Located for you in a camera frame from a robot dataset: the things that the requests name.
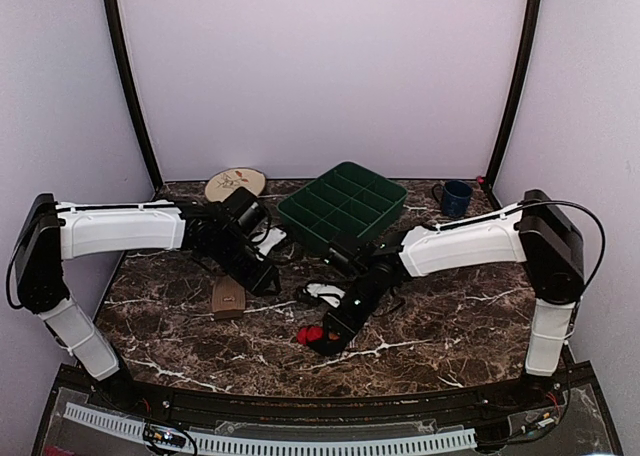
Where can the black front table rail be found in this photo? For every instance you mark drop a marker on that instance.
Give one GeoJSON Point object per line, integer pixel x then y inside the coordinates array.
{"type": "Point", "coordinates": [468, 406]}

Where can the black corner post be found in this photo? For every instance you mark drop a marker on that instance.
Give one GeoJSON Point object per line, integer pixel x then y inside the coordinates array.
{"type": "Point", "coordinates": [516, 87]}
{"type": "Point", "coordinates": [128, 85]}

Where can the brown ribbed sock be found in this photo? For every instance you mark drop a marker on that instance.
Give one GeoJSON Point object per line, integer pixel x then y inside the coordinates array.
{"type": "Point", "coordinates": [228, 299]}

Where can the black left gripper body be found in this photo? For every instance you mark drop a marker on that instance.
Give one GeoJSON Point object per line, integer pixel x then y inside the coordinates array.
{"type": "Point", "coordinates": [228, 256]}

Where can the black left corner post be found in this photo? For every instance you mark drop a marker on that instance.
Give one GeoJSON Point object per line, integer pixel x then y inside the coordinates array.
{"type": "Point", "coordinates": [128, 85]}

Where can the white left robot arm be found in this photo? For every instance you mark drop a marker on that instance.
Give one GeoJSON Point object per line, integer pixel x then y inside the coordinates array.
{"type": "Point", "coordinates": [55, 232]}

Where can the black right corner post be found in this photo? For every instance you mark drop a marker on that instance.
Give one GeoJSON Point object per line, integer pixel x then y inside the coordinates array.
{"type": "Point", "coordinates": [516, 87]}

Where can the red yellow argyle sock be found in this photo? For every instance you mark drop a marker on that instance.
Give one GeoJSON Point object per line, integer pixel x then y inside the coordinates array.
{"type": "Point", "coordinates": [320, 341]}

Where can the white slotted cable duct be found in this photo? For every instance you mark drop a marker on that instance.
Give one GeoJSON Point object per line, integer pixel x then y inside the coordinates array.
{"type": "Point", "coordinates": [252, 439]}

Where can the round wooden slice plate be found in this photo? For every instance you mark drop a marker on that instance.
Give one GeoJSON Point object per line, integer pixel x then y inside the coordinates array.
{"type": "Point", "coordinates": [223, 184]}

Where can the green divided organizer tray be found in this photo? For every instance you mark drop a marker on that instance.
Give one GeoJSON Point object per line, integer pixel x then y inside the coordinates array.
{"type": "Point", "coordinates": [349, 199]}

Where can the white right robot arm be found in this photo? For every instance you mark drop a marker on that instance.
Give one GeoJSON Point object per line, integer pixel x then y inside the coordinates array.
{"type": "Point", "coordinates": [533, 232]}

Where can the dark blue mug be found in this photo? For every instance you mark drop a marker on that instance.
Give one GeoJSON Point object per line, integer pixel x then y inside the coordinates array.
{"type": "Point", "coordinates": [453, 197]}

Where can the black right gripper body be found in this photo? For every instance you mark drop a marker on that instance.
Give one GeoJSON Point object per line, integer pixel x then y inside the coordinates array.
{"type": "Point", "coordinates": [338, 326]}

